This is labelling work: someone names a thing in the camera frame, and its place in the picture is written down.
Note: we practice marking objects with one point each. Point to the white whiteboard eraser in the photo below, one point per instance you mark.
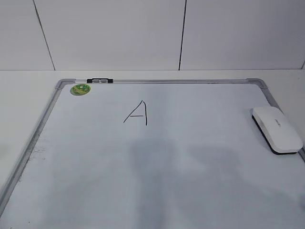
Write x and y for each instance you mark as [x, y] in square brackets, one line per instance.
[280, 135]

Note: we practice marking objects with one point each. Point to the white framed whiteboard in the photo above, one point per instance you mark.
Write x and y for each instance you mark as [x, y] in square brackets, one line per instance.
[155, 155]

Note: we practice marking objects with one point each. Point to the black silver hanging clip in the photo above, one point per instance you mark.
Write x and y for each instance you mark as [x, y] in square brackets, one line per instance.
[99, 80]

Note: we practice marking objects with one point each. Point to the green round magnet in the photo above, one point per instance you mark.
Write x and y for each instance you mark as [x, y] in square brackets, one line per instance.
[80, 89]

